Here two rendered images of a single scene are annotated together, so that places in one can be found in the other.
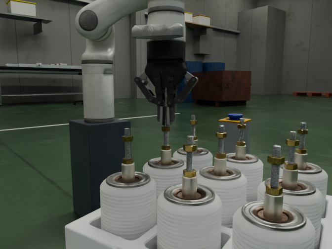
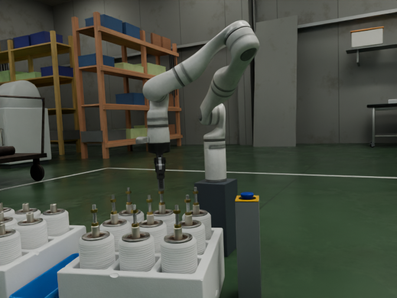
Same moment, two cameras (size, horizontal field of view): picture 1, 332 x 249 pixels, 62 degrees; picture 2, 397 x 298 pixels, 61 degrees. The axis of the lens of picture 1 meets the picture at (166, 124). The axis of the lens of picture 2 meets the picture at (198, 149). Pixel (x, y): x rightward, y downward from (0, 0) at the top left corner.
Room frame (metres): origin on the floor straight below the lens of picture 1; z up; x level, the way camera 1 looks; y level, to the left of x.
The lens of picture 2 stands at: (0.27, -1.08, 0.55)
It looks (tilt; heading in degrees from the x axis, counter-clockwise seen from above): 5 degrees down; 68
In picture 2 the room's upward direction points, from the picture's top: 2 degrees counter-clockwise
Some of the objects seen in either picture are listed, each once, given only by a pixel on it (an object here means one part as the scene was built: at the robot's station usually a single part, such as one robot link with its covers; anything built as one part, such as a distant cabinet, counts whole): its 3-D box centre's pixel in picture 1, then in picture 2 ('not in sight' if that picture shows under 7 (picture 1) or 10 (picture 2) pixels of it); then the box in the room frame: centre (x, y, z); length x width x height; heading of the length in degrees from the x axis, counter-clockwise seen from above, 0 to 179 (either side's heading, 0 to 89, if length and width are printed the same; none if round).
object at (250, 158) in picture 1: (240, 158); (188, 224); (0.59, -0.16, 0.25); 0.08 x 0.08 x 0.01
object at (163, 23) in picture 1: (163, 24); (152, 133); (0.54, 0.00, 0.52); 0.11 x 0.09 x 0.06; 166
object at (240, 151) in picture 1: (240, 152); (188, 220); (0.59, -0.16, 0.26); 0.02 x 0.02 x 0.03
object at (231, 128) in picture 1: (232, 173); (249, 248); (0.77, -0.19, 0.16); 0.07 x 0.07 x 0.31; 57
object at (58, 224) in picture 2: not in sight; (55, 236); (0.21, 0.22, 0.16); 0.10 x 0.10 x 0.18
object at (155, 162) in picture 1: (165, 163); (162, 213); (0.55, 0.00, 0.25); 0.08 x 0.08 x 0.01
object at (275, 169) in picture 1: (274, 175); (94, 217); (0.33, -0.13, 0.30); 0.01 x 0.01 x 0.08
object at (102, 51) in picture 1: (96, 39); (214, 123); (0.85, 0.21, 0.54); 0.09 x 0.09 x 0.17; 83
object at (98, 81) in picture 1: (98, 93); (215, 161); (0.85, 0.21, 0.39); 0.09 x 0.09 x 0.17; 41
